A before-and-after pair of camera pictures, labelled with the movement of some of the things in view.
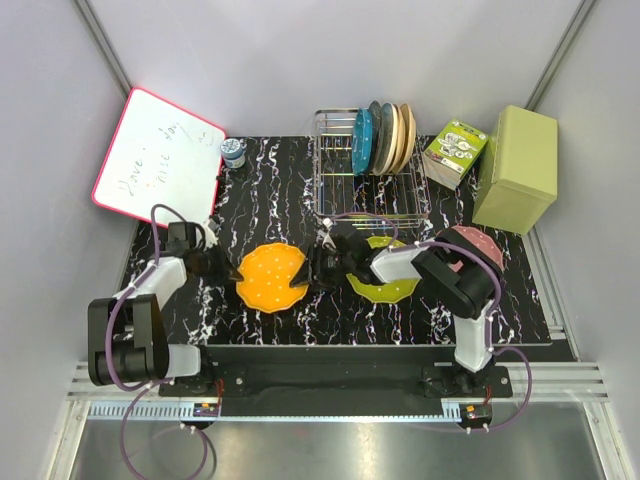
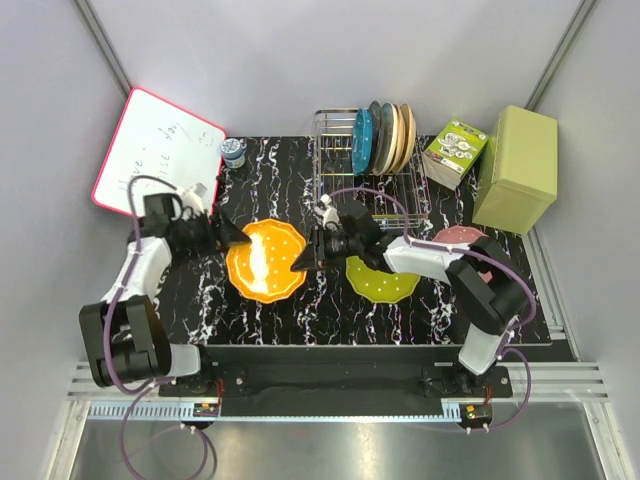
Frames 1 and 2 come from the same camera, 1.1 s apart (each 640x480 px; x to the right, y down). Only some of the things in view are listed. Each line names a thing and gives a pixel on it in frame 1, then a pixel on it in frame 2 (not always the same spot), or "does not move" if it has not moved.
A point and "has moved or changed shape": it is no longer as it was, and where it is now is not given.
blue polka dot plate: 362,141 does not move
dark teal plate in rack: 375,112 does not move
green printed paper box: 453,153 does not move
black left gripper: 218,263 to 216,230
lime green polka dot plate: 386,292 does not move
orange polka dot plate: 268,272 has moved or changed shape
